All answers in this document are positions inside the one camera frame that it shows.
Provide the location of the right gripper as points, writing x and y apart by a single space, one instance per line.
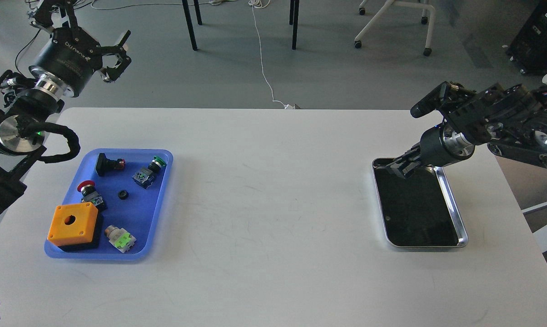
438 146

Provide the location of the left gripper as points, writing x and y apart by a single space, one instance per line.
67 59

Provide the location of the small black gear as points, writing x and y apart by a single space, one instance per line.
123 194

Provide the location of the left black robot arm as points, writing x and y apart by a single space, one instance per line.
26 103

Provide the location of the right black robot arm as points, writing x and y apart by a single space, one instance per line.
511 122

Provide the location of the metal tray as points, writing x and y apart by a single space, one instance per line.
419 211

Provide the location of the black table leg left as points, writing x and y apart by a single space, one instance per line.
189 22

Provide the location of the black table leg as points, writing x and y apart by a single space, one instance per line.
293 17
189 22

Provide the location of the blue plastic tray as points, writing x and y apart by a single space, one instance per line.
138 214

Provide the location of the red emergency stop button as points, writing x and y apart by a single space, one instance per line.
91 195

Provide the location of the black equipment case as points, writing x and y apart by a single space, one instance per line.
529 48

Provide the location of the black table leg right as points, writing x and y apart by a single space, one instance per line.
293 17

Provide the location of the green push button switch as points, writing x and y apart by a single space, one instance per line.
147 174

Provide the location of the orange button enclosure box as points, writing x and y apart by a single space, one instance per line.
73 225

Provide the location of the light green selector switch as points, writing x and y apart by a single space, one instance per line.
119 238

